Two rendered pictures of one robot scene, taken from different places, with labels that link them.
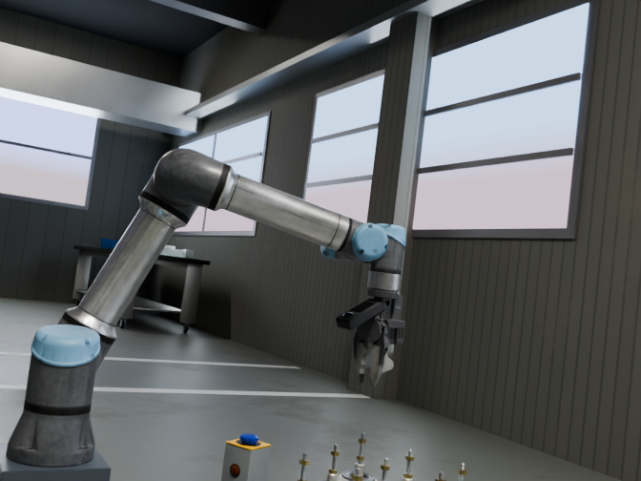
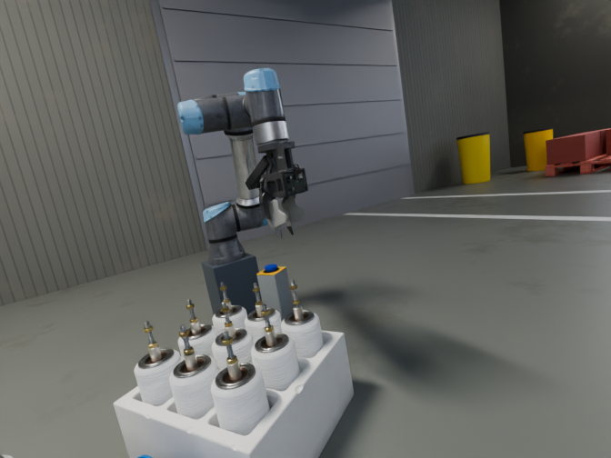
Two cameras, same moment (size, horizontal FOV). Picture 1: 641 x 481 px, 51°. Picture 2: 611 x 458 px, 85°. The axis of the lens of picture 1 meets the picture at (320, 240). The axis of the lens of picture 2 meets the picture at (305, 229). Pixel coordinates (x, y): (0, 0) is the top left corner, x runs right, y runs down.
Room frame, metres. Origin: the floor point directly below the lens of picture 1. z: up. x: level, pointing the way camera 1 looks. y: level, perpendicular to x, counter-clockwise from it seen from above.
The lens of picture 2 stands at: (1.57, -0.92, 0.60)
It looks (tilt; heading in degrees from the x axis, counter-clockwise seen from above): 10 degrees down; 89
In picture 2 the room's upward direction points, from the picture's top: 10 degrees counter-clockwise
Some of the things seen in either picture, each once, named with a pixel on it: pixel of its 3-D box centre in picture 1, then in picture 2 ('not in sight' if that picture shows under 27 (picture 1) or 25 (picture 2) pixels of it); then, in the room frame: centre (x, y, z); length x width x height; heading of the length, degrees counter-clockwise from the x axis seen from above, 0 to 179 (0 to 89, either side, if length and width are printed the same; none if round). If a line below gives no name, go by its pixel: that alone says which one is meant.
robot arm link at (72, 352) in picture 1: (64, 363); (220, 220); (1.27, 0.45, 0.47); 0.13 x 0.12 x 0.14; 14
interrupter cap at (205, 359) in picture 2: not in sight; (192, 366); (1.31, -0.28, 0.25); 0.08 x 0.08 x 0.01
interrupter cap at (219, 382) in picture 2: not in sight; (235, 375); (1.41, -0.35, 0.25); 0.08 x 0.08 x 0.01
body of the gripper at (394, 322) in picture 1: (382, 318); (280, 171); (1.56, -0.16, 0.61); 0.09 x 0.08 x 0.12; 131
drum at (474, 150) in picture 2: not in sight; (474, 158); (4.39, 4.05, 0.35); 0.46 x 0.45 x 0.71; 30
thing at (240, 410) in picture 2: not in sight; (245, 418); (1.41, -0.35, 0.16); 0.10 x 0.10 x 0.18
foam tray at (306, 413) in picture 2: not in sight; (245, 398); (1.37, -0.18, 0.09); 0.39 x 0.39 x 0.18; 57
